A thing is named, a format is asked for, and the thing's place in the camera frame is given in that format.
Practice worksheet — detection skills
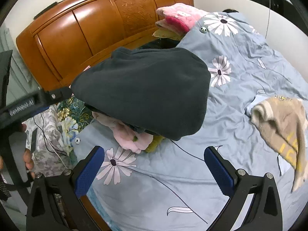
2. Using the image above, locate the dark floral bedsheet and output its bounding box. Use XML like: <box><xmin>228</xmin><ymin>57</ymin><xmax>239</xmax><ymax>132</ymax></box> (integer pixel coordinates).
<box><xmin>57</xmin><ymin>95</ymin><xmax>93</xmax><ymax>155</ymax></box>

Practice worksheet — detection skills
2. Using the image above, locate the beige knit sweater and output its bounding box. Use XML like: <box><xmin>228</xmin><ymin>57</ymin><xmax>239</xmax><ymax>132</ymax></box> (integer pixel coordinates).
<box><xmin>250</xmin><ymin>95</ymin><xmax>308</xmax><ymax>193</ymax></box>

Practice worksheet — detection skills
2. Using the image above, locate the person's left hand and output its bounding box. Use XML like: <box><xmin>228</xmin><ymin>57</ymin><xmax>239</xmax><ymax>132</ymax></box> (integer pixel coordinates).
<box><xmin>0</xmin><ymin>122</ymin><xmax>36</xmax><ymax>178</ymax></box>

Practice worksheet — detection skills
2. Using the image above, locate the black and white fleece jacket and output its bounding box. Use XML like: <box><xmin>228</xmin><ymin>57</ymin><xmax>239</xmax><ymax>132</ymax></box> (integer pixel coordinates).
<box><xmin>71</xmin><ymin>47</ymin><xmax>211</xmax><ymax>140</ymax></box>

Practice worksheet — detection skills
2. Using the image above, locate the olive yellow garment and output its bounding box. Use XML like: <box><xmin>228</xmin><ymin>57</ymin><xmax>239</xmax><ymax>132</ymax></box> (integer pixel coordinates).
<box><xmin>145</xmin><ymin>135</ymin><xmax>164</xmax><ymax>153</ymax></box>

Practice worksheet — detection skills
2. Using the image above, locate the orange wooden headboard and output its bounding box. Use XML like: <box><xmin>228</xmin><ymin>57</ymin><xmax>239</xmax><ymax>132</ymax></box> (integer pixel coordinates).
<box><xmin>16</xmin><ymin>0</ymin><xmax>193</xmax><ymax>91</ymax></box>

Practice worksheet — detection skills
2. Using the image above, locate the pink plush pillow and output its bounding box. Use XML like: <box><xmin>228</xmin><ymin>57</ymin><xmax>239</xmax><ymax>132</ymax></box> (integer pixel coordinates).
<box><xmin>156</xmin><ymin>3</ymin><xmax>209</xmax><ymax>35</ymax></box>

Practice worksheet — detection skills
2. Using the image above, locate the blue floral duvet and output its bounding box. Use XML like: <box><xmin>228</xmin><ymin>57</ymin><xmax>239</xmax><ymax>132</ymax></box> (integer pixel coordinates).
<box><xmin>74</xmin><ymin>12</ymin><xmax>307</xmax><ymax>230</ymax></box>

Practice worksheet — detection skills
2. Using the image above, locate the pink folded garment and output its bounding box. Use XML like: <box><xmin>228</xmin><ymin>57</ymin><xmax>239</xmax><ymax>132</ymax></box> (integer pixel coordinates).
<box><xmin>92</xmin><ymin>112</ymin><xmax>153</xmax><ymax>154</ymax></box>

